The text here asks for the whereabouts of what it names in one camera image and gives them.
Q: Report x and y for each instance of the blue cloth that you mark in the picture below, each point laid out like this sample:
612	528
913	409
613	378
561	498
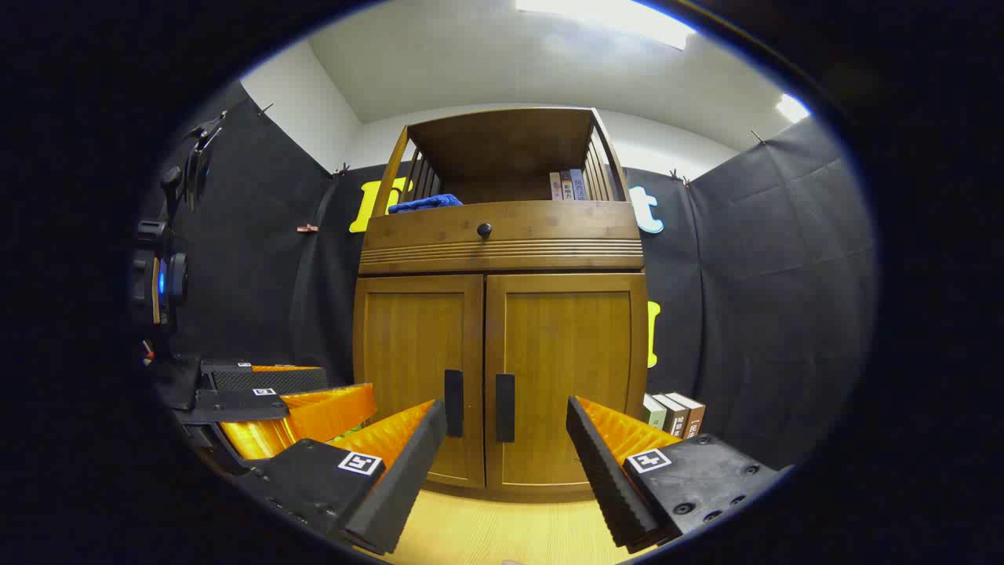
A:
427	203

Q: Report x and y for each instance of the wooden drawer with black knob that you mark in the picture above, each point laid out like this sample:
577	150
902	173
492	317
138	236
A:
549	224

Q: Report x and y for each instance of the brown shelf book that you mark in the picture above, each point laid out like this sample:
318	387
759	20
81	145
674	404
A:
566	187

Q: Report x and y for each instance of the lilac shelf book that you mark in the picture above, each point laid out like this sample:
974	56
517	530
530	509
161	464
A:
579	185

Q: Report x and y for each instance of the dark brown standing book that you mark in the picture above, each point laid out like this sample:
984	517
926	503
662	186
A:
673	416

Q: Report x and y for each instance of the wooden cabinet door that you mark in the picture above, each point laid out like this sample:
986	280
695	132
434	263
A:
408	337
565	337

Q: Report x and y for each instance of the pink shelf book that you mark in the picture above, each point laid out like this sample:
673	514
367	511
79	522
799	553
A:
554	187

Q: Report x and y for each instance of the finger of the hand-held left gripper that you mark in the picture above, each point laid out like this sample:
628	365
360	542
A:
314	416
267	380

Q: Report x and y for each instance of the black backdrop cloth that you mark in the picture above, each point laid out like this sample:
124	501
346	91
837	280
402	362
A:
769	275

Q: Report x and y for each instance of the large ceiling light panel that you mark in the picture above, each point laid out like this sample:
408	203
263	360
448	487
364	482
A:
612	17

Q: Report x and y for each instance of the wooden double-door shoe cabinet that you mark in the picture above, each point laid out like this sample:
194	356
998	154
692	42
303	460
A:
502	149

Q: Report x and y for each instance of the small ceiling light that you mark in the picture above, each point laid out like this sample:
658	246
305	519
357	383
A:
792	107

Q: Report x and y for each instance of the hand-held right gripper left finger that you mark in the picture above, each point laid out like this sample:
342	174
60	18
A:
400	479

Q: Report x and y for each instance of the reddish brown standing book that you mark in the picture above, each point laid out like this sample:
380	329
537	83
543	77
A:
692	417

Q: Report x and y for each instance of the green standing book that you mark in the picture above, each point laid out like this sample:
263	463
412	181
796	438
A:
652	412

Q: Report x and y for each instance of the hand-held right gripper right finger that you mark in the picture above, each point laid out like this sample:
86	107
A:
608	479

